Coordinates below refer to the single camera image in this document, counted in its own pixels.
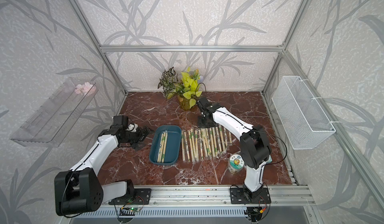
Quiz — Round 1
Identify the teal plastic storage box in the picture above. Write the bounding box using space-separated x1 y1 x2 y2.
149 125 182 165

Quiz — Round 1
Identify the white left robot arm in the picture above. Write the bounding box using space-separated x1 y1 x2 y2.
54 115 153 218

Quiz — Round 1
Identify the wrapped chopsticks panda print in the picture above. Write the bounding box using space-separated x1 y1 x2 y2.
161 131 168 163

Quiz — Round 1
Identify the wrapped chopsticks green band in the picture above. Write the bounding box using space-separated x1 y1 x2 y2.
157 132 165 163

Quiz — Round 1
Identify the artificial green potted plant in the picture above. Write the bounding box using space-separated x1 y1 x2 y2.
158 67 206 110

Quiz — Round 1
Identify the round canister with green label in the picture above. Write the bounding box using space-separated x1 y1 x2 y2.
228 154 245 174

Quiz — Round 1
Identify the pink artificial flower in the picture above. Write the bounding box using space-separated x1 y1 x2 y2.
74 82 97 96

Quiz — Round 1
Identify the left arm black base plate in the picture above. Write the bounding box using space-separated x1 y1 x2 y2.
108 189 152 206

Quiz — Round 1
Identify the aluminium front rail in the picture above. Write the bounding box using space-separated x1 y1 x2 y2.
102 185 315 208

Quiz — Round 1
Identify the clear acrylic wall shelf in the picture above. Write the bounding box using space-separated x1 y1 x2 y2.
10 77 98 147

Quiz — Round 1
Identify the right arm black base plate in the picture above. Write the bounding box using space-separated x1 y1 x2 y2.
229 185 272 205

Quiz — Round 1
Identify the white wire mesh basket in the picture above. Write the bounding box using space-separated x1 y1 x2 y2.
272 76 336 150

